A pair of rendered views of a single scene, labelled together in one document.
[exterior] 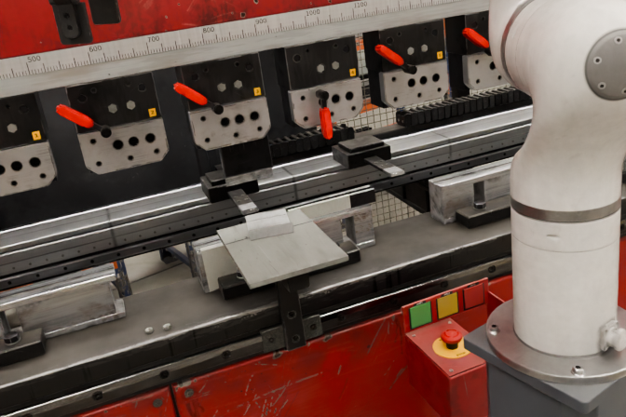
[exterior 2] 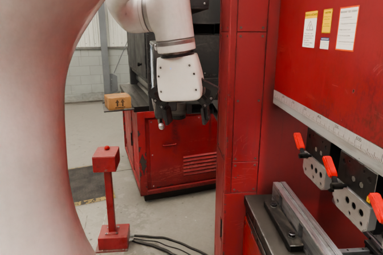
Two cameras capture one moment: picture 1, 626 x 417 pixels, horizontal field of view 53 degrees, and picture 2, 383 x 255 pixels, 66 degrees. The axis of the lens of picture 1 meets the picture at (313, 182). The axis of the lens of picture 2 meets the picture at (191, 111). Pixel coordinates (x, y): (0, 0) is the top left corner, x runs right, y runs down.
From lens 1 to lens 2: 0.98 m
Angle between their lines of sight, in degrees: 97
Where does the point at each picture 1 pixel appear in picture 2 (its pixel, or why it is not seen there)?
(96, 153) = (338, 194)
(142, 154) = (354, 217)
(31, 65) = (334, 129)
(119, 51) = (367, 149)
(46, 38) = (343, 119)
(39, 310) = (306, 238)
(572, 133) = not seen: outside the picture
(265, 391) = not seen: outside the picture
